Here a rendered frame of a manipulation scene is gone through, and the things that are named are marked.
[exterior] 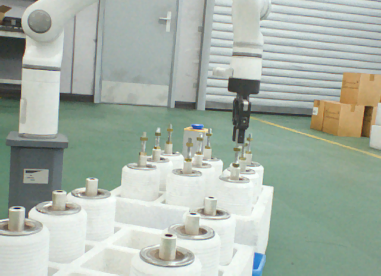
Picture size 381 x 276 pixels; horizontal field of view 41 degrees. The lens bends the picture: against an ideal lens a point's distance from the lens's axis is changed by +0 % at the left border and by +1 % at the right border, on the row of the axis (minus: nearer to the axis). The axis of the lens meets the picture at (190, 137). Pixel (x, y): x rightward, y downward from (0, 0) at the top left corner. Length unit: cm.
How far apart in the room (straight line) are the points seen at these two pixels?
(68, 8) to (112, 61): 503
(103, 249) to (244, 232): 38
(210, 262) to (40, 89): 70
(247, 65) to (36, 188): 60
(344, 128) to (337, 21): 250
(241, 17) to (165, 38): 526
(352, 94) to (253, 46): 399
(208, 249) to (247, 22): 57
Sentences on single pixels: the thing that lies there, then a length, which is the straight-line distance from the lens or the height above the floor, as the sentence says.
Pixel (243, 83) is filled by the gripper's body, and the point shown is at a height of 48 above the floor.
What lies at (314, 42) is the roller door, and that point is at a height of 98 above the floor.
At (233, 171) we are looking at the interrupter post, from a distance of 123.
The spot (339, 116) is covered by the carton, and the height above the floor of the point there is 18.
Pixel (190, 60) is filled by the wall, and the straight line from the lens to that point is 650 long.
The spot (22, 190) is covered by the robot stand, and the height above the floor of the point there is 17.
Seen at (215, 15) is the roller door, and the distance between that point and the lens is 654.
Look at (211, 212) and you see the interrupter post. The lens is 92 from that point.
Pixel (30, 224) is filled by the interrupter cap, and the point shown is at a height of 25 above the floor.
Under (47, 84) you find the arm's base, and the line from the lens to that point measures 132.
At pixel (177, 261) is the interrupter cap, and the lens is 69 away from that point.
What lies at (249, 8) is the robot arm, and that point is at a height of 65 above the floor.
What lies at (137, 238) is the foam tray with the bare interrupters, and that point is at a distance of 105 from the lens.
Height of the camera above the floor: 51
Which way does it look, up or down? 8 degrees down
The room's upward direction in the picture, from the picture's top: 5 degrees clockwise
